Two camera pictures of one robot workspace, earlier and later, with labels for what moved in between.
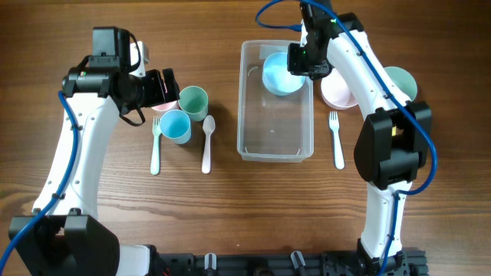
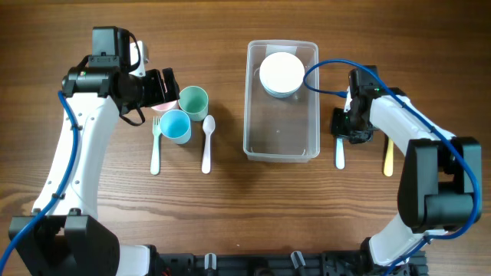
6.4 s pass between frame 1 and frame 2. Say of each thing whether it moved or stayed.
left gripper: stayed
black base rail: stayed
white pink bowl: moved
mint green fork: stayed
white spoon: stayed
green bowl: moved
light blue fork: stayed
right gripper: moved
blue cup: stayed
